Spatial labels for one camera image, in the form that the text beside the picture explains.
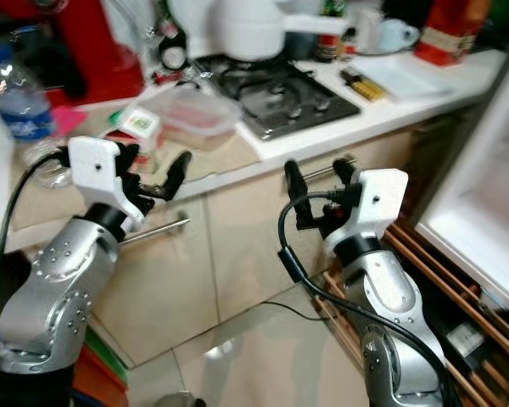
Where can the orange green plastic stack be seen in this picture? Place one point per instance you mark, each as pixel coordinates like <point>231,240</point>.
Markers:
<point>102,381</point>

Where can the pale blue mug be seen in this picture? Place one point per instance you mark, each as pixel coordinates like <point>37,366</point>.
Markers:
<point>397,34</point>

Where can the white cutting board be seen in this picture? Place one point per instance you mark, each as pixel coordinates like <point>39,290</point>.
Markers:
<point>416,78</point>

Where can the red package box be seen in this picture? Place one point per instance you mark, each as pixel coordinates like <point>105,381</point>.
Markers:
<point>450,30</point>

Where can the brown sauce bottle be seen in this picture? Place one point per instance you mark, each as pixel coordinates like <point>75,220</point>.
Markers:
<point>328,49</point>

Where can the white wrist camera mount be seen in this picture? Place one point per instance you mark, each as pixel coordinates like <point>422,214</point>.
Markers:
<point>97,174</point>
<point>377,199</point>

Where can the grey robot leg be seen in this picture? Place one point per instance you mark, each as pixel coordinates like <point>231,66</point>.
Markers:
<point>176,401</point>

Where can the dark bottle white label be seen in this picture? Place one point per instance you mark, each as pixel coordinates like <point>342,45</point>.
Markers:
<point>171,52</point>

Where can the wooden slat rack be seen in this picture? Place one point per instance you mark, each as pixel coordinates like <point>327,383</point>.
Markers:
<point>335,297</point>

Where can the white pot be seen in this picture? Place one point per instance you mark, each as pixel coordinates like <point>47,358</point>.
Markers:
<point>246,30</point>

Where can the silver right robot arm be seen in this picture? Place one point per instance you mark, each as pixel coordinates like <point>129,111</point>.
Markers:
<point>390,288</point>

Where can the clear water bottle blue label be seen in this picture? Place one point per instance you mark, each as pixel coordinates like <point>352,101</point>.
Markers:
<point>21,110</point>

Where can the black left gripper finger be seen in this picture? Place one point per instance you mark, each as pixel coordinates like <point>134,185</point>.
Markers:
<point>134,155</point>
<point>180,170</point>

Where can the pink sponge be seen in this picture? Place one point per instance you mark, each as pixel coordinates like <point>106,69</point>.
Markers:
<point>66,120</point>

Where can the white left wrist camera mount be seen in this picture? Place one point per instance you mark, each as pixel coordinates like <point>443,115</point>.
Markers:
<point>97,174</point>

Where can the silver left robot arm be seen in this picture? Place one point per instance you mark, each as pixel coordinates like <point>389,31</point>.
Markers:
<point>59,297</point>

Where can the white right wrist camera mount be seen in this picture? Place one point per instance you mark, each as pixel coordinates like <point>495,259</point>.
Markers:
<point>377,199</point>

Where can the white carton green cap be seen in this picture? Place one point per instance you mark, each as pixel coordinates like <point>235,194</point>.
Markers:
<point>140,125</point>

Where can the red kitchen machine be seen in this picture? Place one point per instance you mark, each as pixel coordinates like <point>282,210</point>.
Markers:
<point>102,51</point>

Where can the black gas stove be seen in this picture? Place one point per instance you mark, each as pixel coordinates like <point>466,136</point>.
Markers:
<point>288,102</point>

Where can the flat black box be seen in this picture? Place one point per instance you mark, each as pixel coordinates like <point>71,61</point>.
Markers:
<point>462,339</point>

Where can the clear plastic food container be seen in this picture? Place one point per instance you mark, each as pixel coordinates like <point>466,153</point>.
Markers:
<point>199,119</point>

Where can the white cup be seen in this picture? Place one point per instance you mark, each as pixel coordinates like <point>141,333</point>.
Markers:
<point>366,34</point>

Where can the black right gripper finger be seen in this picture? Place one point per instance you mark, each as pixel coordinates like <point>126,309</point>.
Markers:
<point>295,180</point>
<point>344,172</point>

